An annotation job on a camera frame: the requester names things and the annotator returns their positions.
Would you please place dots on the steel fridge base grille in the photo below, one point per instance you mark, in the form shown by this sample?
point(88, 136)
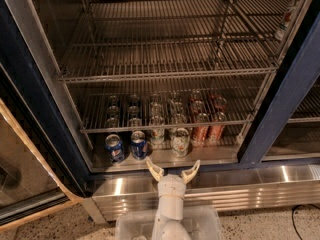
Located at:
point(224, 190)

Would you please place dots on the clear plastic bin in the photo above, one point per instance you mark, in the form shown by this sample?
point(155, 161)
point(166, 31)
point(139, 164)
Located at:
point(198, 223)

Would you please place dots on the bottle on upper shelf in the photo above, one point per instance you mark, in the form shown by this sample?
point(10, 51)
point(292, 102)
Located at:
point(286, 18)

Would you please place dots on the blue pepsi can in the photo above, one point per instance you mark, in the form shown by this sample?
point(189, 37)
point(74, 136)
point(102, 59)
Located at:
point(139, 145)
point(114, 147)

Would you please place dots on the glass fridge door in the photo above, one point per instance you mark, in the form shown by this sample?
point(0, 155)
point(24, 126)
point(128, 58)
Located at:
point(31, 184)

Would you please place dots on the blue pepsi can right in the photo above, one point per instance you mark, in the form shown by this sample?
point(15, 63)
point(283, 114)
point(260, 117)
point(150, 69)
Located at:
point(139, 145)

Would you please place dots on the middle wire shelf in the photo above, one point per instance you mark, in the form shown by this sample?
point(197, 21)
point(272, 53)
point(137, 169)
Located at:
point(241, 93)

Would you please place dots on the blue fridge centre post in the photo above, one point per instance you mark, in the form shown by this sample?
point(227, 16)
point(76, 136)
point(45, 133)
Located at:
point(301, 75)

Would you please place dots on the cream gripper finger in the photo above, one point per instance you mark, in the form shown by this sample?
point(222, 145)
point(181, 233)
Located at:
point(156, 171)
point(188, 175)

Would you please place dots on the wire shelf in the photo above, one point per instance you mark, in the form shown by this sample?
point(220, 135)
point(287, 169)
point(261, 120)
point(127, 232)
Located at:
point(241, 93)
point(152, 39)

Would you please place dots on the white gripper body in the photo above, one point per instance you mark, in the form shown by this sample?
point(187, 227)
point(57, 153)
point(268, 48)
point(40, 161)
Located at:
point(171, 185)

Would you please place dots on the blue pepsi can left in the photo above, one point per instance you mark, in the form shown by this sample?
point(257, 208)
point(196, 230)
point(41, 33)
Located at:
point(114, 147)

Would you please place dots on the upper wire shelf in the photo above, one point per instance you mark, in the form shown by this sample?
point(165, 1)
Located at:
point(152, 39)

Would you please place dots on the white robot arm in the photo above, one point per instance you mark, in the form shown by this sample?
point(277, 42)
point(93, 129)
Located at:
point(167, 222)

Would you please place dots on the red cola can left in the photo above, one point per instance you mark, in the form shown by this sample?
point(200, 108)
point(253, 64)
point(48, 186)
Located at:
point(200, 132)

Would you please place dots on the red cola can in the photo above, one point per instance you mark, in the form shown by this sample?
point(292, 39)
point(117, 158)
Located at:
point(216, 131)
point(200, 132)

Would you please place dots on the red cola can right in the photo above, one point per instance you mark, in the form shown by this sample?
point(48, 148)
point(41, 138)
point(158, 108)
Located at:
point(216, 131)

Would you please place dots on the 7up can behind picked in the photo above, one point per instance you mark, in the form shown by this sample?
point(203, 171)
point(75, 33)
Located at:
point(176, 119)

